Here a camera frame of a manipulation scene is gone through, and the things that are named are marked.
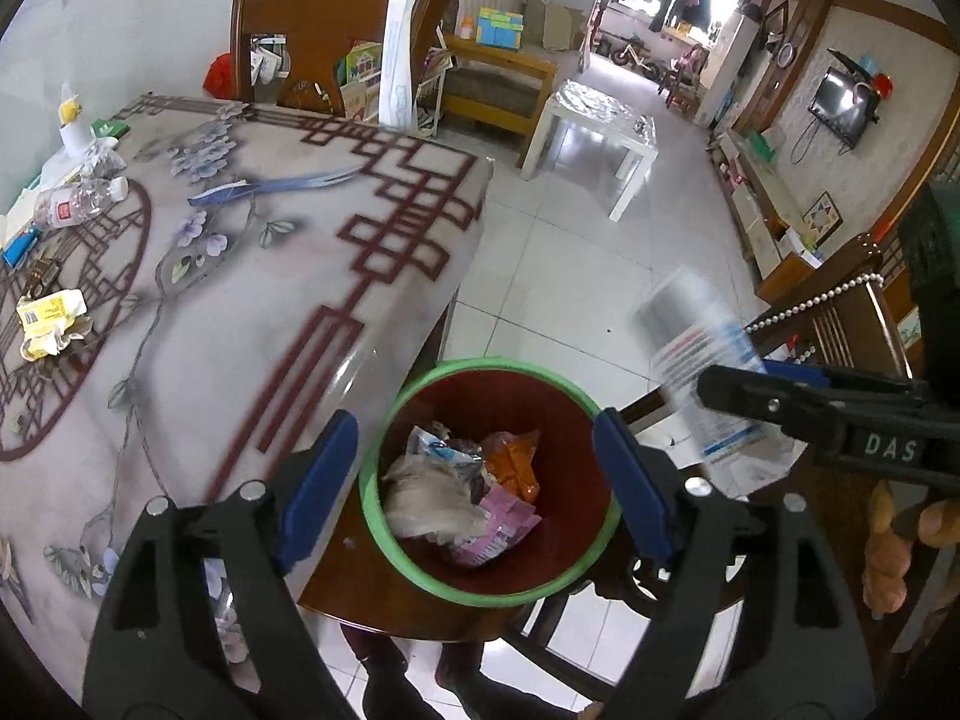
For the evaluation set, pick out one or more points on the colourful picture book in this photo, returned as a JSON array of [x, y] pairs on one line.
[[361, 64]]

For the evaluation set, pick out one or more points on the colourful framed picture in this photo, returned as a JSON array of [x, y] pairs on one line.
[[823, 217]]

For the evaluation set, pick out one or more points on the yellow wooden bench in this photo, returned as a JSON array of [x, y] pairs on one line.
[[499, 80]]

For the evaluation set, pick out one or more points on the cardboard box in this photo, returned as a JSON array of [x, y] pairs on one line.
[[559, 22]]

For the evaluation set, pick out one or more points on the brown wooden chair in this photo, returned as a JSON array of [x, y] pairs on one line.
[[337, 22]]

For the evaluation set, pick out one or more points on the white bottle with yellow cap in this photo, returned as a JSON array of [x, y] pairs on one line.
[[71, 121]]

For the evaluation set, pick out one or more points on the orange plastic bag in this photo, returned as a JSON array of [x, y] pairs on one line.
[[517, 461]]

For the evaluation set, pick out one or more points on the white hanging bag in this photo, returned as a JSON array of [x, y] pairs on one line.
[[266, 60]]

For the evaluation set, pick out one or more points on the white rolled sheet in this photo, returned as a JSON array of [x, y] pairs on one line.
[[397, 60]]

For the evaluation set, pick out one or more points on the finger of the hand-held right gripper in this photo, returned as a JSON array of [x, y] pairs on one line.
[[780, 403], [795, 370]]

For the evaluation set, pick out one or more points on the red plastic bag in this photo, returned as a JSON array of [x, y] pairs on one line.
[[220, 75]]

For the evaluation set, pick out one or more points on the white side table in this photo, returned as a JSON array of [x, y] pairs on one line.
[[600, 127]]

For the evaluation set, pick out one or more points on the person's right hand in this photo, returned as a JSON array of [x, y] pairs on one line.
[[889, 555]]

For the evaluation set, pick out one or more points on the colourful toy box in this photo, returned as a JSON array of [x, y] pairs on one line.
[[499, 26]]

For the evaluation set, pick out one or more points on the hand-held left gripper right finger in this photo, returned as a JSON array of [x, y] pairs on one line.
[[630, 491]]

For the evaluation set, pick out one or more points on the blue white wrapper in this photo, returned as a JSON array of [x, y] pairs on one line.
[[439, 451]]

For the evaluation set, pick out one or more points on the floral printed table cover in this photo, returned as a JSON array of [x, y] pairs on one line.
[[247, 315]]

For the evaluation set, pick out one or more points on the red wall ornament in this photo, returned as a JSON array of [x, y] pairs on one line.
[[881, 82]]

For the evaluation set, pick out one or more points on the white plastic bag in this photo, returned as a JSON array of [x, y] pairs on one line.
[[427, 499]]

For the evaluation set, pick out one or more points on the clear plastic bottle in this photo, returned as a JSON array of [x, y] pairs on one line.
[[79, 202]]

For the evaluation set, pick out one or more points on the wall mounted television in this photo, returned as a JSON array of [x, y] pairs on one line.
[[844, 101]]

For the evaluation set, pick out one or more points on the red bin with green rim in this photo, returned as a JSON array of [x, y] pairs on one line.
[[487, 600]]

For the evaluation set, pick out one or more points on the green flat packet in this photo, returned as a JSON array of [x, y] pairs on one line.
[[110, 127]]

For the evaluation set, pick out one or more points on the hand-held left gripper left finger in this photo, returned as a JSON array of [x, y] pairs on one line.
[[319, 491]]

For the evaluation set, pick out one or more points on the small balance bicycle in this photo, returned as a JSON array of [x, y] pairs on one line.
[[637, 56]]

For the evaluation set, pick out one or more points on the yellow snack packet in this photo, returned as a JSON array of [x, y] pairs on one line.
[[49, 311]]

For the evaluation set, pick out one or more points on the white paper sheet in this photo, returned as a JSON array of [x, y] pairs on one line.
[[750, 471]]

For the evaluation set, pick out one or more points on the blue white pack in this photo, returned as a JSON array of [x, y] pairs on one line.
[[21, 249]]

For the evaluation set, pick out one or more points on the dark carved wooden chair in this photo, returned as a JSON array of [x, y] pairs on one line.
[[847, 330]]

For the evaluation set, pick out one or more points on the low television cabinet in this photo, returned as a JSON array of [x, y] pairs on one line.
[[765, 195]]

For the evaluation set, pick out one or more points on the light pink wrapper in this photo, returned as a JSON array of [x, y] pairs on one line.
[[499, 532]]

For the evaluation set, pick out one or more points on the round wall clock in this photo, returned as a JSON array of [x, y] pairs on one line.
[[786, 54]]

